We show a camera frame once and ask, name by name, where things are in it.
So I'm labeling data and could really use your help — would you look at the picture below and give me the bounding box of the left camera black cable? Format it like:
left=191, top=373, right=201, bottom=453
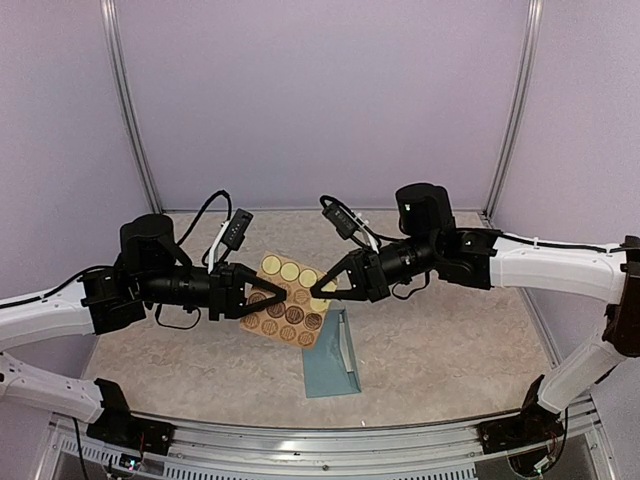
left=177, top=189, right=235, bottom=251

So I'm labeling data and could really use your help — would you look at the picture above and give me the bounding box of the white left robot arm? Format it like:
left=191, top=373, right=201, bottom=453
left=1, top=214, right=287, bottom=445

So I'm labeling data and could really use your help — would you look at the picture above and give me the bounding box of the teal blue envelope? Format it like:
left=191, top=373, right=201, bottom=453
left=303, top=308, right=362, bottom=399

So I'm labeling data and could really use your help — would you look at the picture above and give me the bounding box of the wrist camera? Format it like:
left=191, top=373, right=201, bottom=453
left=322, top=202, right=379, bottom=253
left=207, top=209, right=253, bottom=273

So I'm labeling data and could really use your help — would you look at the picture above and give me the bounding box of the right aluminium frame post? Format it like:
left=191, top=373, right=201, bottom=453
left=482, top=0, right=544, bottom=223

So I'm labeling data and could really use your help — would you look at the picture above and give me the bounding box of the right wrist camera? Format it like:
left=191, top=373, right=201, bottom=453
left=322, top=202, right=379, bottom=253

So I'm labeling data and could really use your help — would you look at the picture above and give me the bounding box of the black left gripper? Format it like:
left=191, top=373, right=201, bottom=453
left=137, top=260, right=287, bottom=321

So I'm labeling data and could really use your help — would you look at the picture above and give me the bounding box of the right camera black cable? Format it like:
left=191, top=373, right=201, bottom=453
left=319, top=194, right=361, bottom=216

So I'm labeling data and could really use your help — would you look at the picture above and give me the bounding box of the aluminium frame post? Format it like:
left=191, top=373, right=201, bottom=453
left=99, top=0, right=163, bottom=213
left=482, top=0, right=544, bottom=223

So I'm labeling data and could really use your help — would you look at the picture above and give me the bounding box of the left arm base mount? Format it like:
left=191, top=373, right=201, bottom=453
left=86, top=378, right=175, bottom=456

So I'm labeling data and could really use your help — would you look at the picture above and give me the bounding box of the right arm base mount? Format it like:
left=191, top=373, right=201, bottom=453
left=477, top=375, right=565, bottom=454

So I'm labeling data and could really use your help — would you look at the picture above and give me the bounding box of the camera black cable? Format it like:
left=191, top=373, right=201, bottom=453
left=177, top=189, right=235, bottom=251
left=319, top=194, right=361, bottom=216

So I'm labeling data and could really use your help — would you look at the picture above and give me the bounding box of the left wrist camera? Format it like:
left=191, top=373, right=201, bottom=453
left=207, top=209, right=253, bottom=273

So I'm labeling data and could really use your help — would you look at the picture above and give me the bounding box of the aluminium front rail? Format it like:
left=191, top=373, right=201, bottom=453
left=47, top=394, right=601, bottom=480

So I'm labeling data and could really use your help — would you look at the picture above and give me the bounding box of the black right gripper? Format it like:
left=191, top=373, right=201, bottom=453
left=310, top=234, right=439, bottom=303

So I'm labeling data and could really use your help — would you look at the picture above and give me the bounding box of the left aluminium frame post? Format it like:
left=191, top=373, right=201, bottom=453
left=99, top=0, right=163, bottom=213

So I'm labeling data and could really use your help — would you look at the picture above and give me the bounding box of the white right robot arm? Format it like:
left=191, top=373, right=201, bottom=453
left=311, top=183, right=639, bottom=444

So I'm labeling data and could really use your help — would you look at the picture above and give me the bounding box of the round sticker seal sheet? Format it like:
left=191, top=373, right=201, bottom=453
left=240, top=252, right=330, bottom=349

